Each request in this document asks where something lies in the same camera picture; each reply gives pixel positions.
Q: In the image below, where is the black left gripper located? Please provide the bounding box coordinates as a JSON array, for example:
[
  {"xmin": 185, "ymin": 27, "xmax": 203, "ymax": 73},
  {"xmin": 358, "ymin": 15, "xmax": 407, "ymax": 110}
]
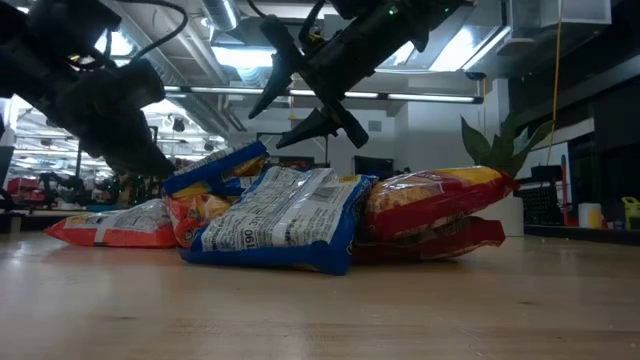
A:
[{"xmin": 49, "ymin": 58, "xmax": 177, "ymax": 180}]

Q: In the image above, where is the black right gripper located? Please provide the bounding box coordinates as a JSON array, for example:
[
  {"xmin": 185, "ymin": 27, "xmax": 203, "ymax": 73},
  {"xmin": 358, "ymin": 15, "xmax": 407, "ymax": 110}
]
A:
[{"xmin": 248, "ymin": 4, "xmax": 426, "ymax": 150}]

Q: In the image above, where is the blue Maruchan ramen pack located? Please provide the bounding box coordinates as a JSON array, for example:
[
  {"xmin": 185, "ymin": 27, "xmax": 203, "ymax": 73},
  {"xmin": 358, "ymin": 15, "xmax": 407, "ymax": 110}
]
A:
[
  {"xmin": 177, "ymin": 166, "xmax": 379, "ymax": 277},
  {"xmin": 162, "ymin": 141, "xmax": 271, "ymax": 199}
]

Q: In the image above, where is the orange Maruchan ramen pack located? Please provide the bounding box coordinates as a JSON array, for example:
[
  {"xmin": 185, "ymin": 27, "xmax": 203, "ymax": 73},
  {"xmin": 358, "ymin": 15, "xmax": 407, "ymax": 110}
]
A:
[
  {"xmin": 167, "ymin": 182, "xmax": 236, "ymax": 250},
  {"xmin": 44, "ymin": 198, "xmax": 177, "ymax": 250}
]

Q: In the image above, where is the red Maruchan ramen pack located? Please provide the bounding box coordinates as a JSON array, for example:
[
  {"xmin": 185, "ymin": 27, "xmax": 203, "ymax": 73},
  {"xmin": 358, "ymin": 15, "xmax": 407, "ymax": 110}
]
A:
[
  {"xmin": 352, "ymin": 215, "xmax": 507, "ymax": 265},
  {"xmin": 362, "ymin": 166, "xmax": 519, "ymax": 241}
]

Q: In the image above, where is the black monitor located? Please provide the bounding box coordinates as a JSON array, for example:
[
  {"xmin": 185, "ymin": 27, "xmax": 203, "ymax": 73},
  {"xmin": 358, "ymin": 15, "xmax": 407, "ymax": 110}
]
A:
[{"xmin": 352, "ymin": 155, "xmax": 396, "ymax": 181}]

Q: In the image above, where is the long LED light bar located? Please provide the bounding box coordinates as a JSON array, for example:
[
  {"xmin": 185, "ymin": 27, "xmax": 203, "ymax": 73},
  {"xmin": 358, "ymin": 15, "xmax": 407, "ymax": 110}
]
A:
[{"xmin": 162, "ymin": 84, "xmax": 485, "ymax": 105}]

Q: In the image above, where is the green snake plant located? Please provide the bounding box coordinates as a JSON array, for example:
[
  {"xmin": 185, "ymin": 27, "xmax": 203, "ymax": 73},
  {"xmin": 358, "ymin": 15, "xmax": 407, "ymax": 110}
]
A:
[{"xmin": 459, "ymin": 113, "xmax": 556, "ymax": 179}]

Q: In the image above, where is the white plant pot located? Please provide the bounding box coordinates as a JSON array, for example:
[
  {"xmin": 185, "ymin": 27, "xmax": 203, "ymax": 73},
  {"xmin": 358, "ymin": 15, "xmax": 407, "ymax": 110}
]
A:
[{"xmin": 479, "ymin": 195, "xmax": 526, "ymax": 237}]

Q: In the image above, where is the black crate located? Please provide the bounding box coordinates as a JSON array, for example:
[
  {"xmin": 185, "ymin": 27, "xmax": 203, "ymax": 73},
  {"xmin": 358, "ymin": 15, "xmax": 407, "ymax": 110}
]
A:
[{"xmin": 514, "ymin": 164, "xmax": 566, "ymax": 227}]

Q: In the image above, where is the red pole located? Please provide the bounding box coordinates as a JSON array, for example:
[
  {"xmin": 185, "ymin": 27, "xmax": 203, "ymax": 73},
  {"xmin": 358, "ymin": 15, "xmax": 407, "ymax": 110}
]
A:
[{"xmin": 559, "ymin": 153, "xmax": 572, "ymax": 227}]

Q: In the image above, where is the white and yellow roll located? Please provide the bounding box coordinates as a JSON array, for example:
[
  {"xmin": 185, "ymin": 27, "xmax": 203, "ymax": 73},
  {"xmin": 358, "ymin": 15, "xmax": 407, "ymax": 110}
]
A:
[{"xmin": 578, "ymin": 202, "xmax": 605, "ymax": 230}]

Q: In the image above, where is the black shelving unit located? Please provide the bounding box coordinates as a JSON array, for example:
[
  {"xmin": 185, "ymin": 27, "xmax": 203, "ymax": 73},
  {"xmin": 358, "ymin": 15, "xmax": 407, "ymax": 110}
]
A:
[{"xmin": 567, "ymin": 79, "xmax": 640, "ymax": 246}]

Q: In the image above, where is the green plastic object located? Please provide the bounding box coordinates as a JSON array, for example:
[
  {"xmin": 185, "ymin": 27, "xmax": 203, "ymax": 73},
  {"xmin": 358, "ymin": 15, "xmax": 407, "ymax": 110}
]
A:
[{"xmin": 621, "ymin": 195, "xmax": 640, "ymax": 232}]

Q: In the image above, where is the silver ventilation duct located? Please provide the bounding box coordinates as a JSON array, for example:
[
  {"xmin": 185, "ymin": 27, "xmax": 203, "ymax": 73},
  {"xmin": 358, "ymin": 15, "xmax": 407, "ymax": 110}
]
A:
[{"xmin": 202, "ymin": 0, "xmax": 240, "ymax": 31}]

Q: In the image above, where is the yellow hanging cord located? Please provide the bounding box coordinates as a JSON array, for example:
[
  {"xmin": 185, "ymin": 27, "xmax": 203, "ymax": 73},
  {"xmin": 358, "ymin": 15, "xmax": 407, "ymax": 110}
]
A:
[{"xmin": 548, "ymin": 0, "xmax": 565, "ymax": 169}]

